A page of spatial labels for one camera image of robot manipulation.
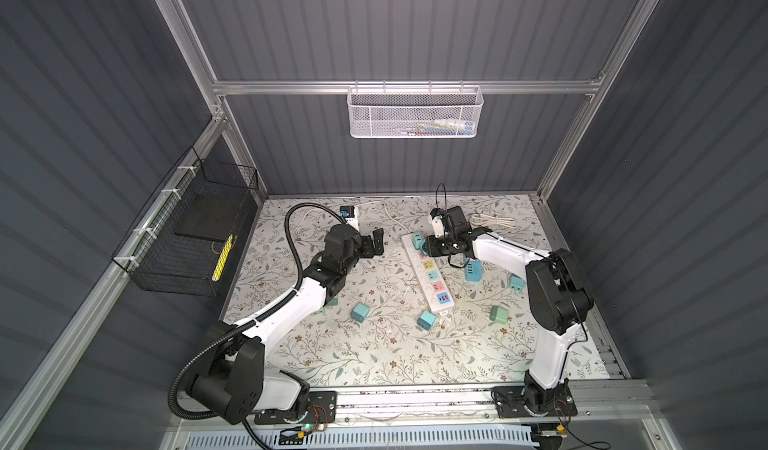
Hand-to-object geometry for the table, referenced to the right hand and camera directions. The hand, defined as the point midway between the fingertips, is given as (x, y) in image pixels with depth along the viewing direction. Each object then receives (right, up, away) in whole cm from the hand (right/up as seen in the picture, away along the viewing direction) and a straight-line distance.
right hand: (429, 247), depth 97 cm
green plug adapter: (+19, -19, -10) cm, 29 cm away
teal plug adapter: (-4, +2, +1) cm, 4 cm away
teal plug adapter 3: (-2, -20, -11) cm, 23 cm away
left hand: (-19, +6, -13) cm, 24 cm away
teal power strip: (+15, -8, -1) cm, 16 cm away
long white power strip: (+1, -14, -7) cm, 16 cm away
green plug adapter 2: (-30, -16, -6) cm, 35 cm away
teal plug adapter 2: (-22, -19, -8) cm, 30 cm away
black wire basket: (-64, +3, -24) cm, 68 cm away
